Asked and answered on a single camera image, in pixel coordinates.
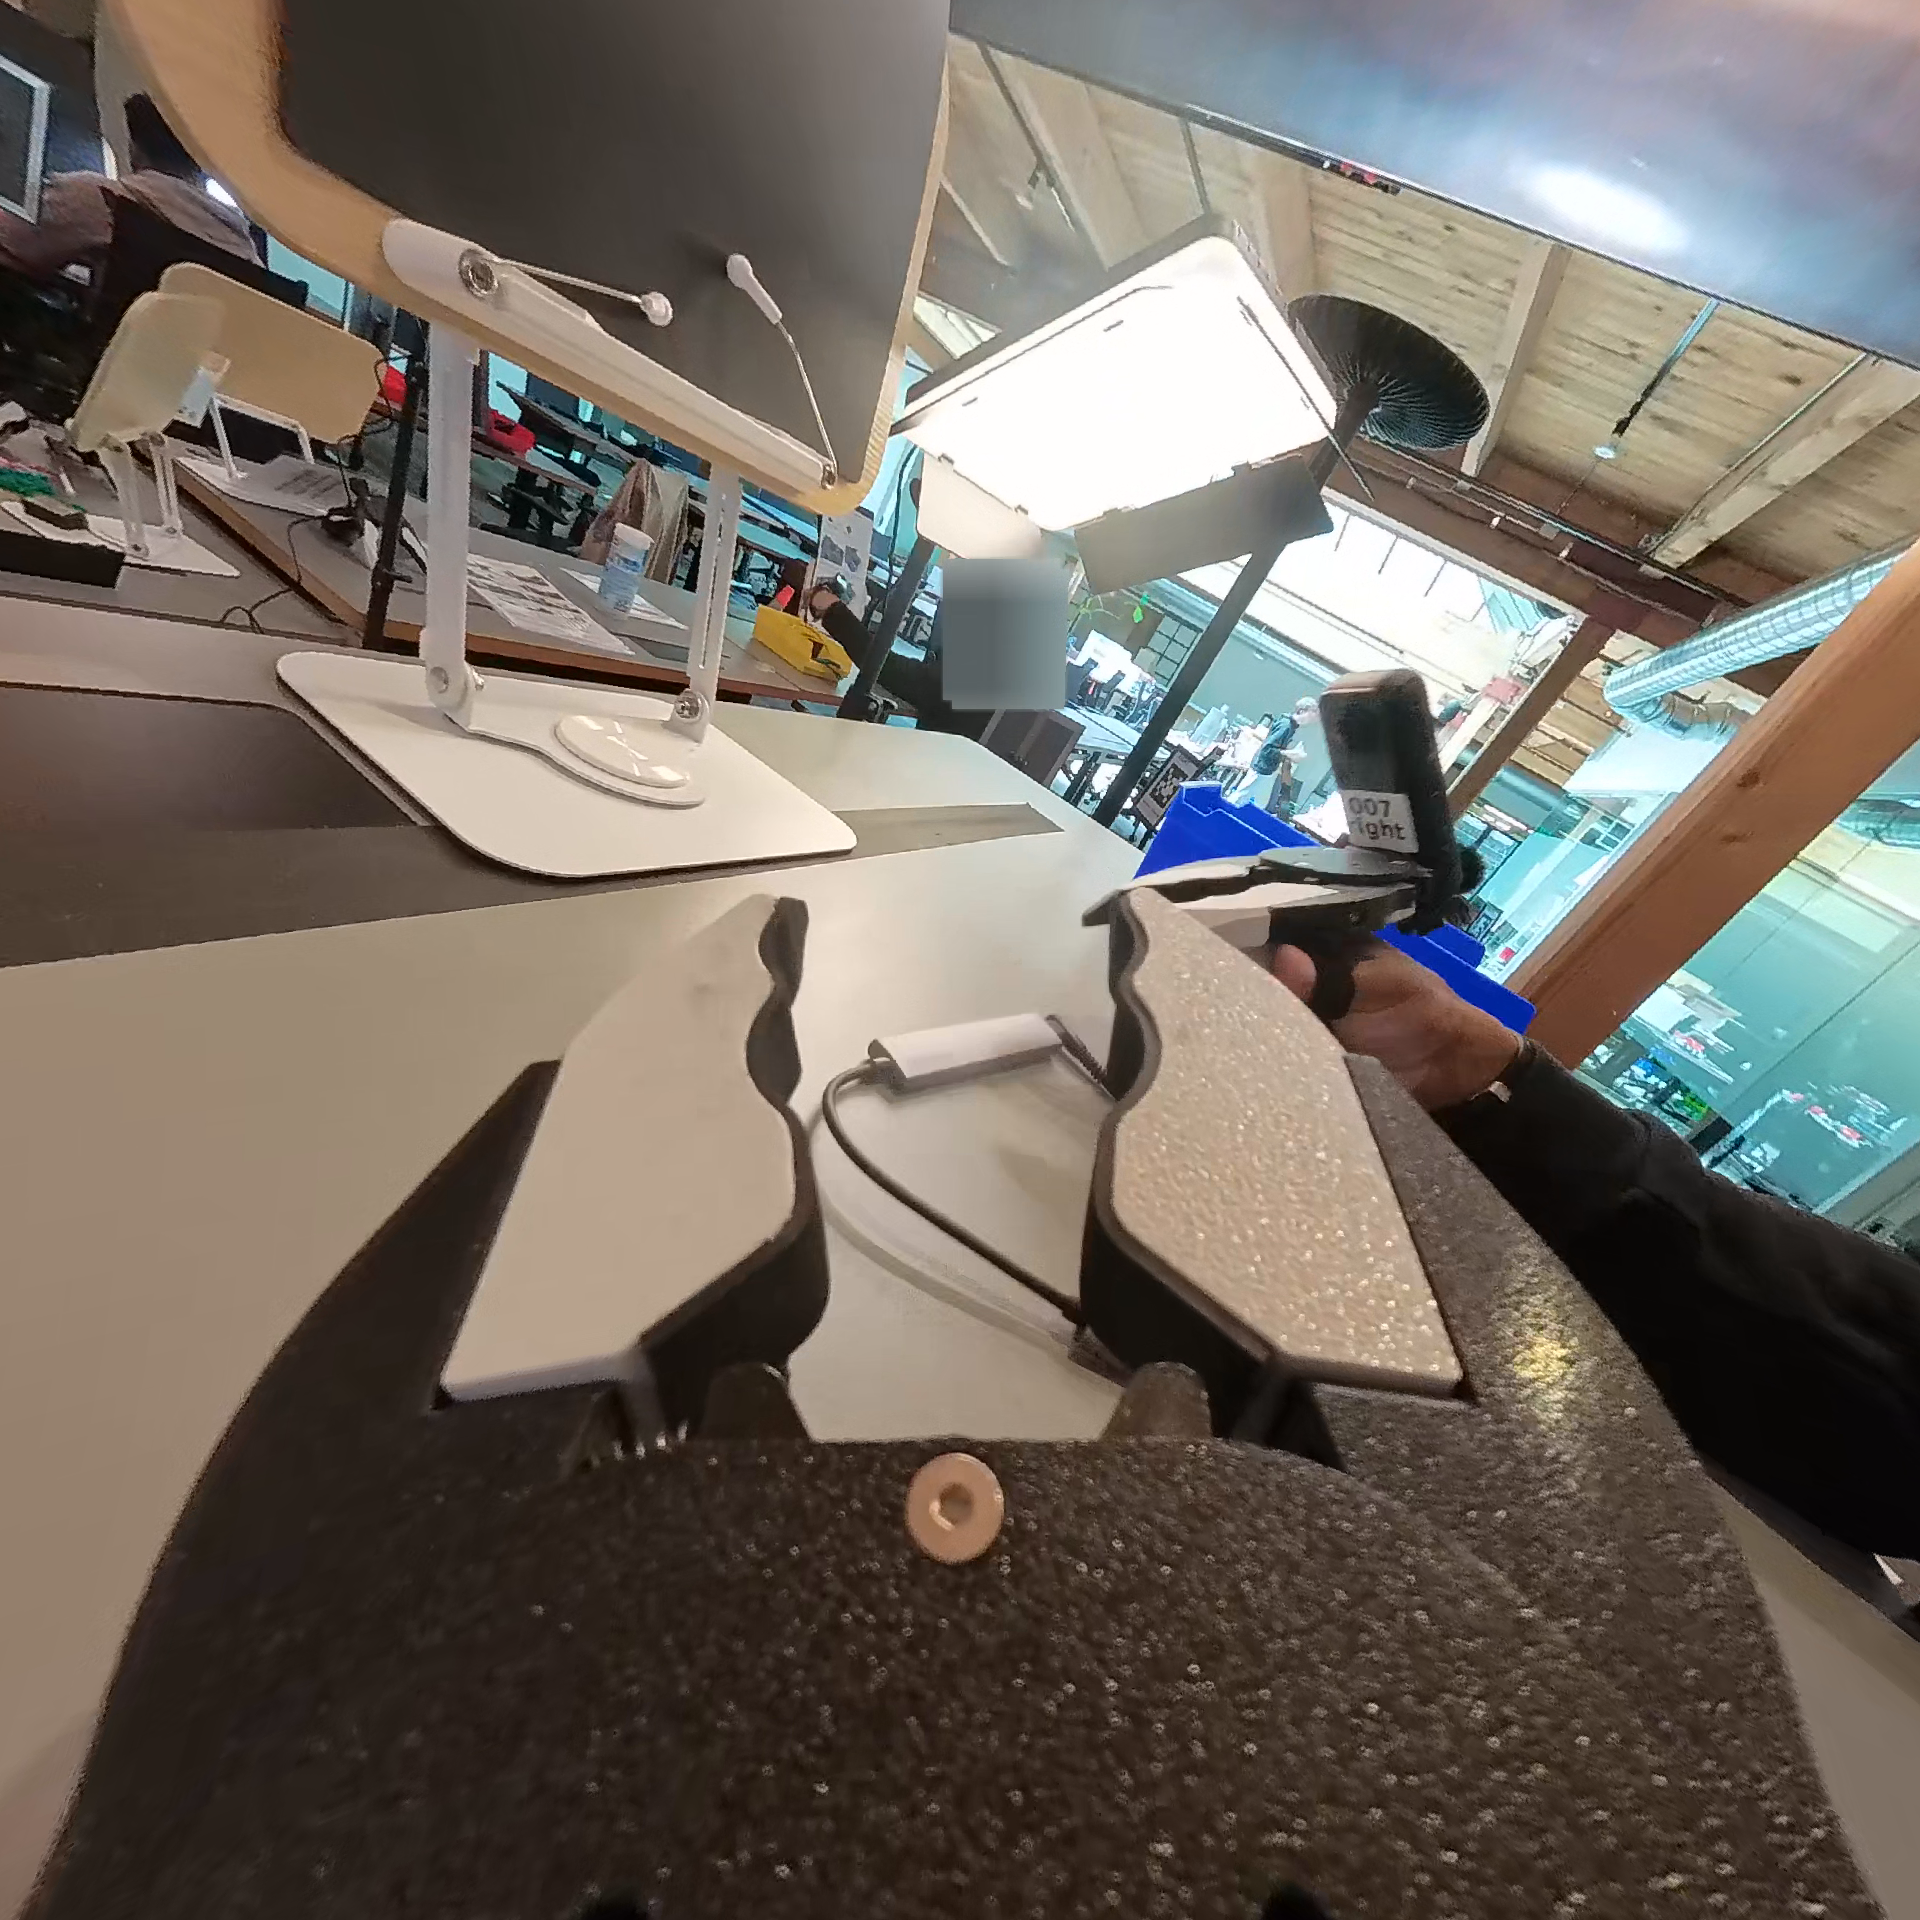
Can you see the white light panel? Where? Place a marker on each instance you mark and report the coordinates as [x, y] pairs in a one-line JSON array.
[[1108, 389]]

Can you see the teal ventilation duct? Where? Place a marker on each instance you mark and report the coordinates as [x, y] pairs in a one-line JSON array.
[[1723, 644]]

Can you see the printed paper sheet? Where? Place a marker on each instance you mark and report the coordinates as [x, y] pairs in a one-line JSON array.
[[556, 600]]

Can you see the yellow plastic bin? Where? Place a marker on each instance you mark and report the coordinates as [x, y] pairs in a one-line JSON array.
[[802, 638]]

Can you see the wood-edged grey table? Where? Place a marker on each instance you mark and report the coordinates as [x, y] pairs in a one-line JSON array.
[[435, 593]]

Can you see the large blue plastic bin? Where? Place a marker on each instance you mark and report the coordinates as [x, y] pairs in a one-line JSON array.
[[1201, 832]]

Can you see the person's right forearm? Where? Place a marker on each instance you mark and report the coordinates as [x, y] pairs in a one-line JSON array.
[[1723, 1275]]

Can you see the person's right hand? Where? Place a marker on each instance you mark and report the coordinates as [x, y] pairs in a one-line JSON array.
[[1424, 1036]]

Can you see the black umbrella reflector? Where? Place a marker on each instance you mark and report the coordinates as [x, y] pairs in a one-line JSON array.
[[1387, 368]]

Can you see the white bottle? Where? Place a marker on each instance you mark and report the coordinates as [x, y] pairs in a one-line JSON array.
[[627, 569]]

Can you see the black light stand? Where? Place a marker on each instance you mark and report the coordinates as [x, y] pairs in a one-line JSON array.
[[1188, 686]]

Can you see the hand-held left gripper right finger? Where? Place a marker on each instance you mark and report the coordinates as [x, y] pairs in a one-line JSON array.
[[1276, 1184]]

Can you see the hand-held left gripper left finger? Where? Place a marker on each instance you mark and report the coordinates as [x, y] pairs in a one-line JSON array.
[[628, 1170]]

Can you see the black-white patterned sign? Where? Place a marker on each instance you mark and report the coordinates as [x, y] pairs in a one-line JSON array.
[[1171, 792]]

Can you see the small beige board stand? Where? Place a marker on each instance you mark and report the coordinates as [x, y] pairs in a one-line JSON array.
[[142, 376], [292, 352]]

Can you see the black tripod pole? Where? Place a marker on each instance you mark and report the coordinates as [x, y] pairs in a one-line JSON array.
[[394, 523]]

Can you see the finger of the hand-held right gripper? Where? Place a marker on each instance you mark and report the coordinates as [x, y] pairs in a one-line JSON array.
[[1223, 881], [1238, 922]]

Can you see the wooden support beam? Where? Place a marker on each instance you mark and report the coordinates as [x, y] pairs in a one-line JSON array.
[[1723, 838]]

